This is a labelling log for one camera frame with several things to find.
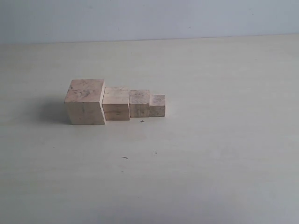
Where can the smallest wooden cube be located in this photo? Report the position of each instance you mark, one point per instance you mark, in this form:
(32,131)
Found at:
(157,105)

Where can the third largest wooden cube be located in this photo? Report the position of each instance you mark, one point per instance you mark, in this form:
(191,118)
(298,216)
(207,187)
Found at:
(139,103)

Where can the second largest wooden cube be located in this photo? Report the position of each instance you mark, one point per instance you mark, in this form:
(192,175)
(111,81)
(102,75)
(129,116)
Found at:
(116,103)

